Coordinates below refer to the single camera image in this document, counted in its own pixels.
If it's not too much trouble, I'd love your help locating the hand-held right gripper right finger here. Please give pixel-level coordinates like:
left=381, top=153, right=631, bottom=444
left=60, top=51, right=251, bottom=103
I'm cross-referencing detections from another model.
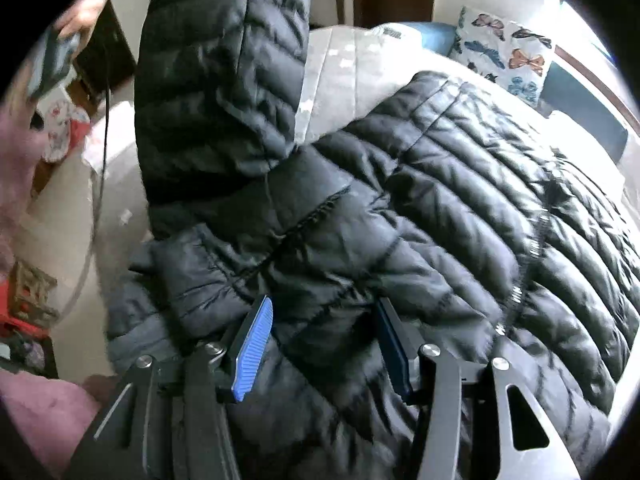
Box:
left=374, top=298, right=583, bottom=480

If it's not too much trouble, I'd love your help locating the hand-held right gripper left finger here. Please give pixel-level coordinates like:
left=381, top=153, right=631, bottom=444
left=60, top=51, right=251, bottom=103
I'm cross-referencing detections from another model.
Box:
left=70, top=295, right=274, bottom=480

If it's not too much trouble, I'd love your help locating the black puffer jacket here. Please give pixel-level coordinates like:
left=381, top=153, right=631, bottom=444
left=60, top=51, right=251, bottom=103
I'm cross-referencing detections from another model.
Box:
left=102, top=0, right=640, bottom=480

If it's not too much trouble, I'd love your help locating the person's left forearm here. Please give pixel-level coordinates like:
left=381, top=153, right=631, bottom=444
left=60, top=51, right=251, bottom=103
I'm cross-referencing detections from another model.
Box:
left=0, top=104, right=49, bottom=273

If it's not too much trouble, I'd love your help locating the person's left hand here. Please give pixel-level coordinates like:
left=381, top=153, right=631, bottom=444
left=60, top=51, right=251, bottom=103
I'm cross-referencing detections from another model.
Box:
left=52, top=0, right=122, bottom=39

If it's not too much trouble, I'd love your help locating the white plastic bag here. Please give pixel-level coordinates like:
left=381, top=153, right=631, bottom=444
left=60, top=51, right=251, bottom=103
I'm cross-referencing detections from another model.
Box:
left=38, top=87, right=92, bottom=163

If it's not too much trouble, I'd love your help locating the person's pink clothing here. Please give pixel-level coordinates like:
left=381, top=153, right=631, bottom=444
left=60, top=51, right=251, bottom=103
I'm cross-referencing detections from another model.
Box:
left=0, top=369, right=119, bottom=480

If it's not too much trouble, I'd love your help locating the red patterned box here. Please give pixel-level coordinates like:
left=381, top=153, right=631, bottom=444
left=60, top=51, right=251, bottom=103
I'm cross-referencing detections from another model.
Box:
left=0, top=259, right=60, bottom=361

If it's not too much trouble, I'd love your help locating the bed with grey star mattress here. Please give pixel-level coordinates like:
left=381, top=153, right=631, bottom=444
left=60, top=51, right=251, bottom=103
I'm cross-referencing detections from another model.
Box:
left=90, top=22, right=640, bottom=411

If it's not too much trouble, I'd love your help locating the blue pillow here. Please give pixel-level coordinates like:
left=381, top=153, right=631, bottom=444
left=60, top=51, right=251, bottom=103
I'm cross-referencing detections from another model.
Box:
left=539, top=60, right=629, bottom=162

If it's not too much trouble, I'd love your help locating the butterfly print pillow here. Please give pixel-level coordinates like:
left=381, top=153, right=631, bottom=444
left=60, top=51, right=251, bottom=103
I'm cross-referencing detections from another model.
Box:
left=449, top=6, right=557, bottom=107

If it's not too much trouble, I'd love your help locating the black cable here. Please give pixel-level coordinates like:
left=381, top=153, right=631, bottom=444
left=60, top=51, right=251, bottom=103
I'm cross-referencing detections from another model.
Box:
left=60, top=0, right=114, bottom=323

